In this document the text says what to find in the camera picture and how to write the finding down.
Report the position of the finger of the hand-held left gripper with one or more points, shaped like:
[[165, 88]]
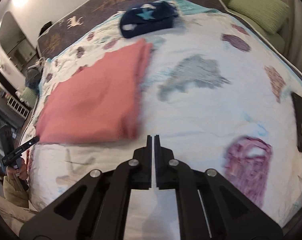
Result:
[[28, 145]]

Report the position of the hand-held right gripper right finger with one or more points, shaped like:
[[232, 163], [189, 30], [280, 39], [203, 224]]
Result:
[[161, 160]]

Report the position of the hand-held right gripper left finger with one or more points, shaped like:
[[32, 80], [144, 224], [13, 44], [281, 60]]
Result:
[[146, 160]]

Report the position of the pink long-sleeved shirt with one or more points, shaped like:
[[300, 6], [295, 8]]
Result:
[[91, 100]]

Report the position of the grey clothes pile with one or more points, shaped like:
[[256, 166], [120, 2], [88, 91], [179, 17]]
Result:
[[33, 77]]

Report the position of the person's left hand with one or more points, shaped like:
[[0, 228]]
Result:
[[21, 171]]

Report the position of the white rack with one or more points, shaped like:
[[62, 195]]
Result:
[[17, 106]]

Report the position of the green cushion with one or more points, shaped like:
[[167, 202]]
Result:
[[28, 96]]

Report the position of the beige trousers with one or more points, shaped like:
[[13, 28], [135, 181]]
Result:
[[11, 205]]

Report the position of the seashell-print quilt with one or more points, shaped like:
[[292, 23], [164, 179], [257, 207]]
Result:
[[203, 105]]

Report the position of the black garment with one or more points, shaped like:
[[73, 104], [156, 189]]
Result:
[[46, 27]]

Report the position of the navy star-print garment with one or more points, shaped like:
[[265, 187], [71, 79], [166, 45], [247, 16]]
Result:
[[148, 20]]

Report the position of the deer-print mattress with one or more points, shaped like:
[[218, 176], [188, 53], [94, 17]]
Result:
[[91, 2]]

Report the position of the large green pillow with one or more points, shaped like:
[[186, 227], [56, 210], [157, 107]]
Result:
[[260, 10]]

